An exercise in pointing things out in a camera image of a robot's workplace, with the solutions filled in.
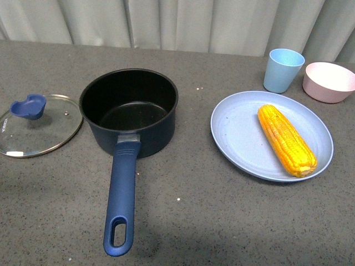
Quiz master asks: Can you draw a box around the light blue plate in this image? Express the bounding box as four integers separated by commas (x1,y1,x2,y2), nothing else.
210,91,334,182

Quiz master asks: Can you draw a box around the pink bowl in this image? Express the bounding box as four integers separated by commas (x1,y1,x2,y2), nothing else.
302,62,354,104

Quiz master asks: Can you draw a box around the yellow corn cob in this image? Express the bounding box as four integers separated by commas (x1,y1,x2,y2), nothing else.
257,104,318,178

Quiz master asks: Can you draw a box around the dark blue saucepan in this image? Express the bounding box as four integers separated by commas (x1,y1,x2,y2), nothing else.
79,69,179,257

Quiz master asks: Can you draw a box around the glass lid blue knob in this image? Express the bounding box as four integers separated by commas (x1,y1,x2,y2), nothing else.
1,94,83,158

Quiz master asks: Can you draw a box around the light blue cup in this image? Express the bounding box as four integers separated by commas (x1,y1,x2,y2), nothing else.
263,48,305,94

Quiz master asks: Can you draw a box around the grey curtain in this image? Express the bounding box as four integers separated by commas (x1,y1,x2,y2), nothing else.
1,1,354,63

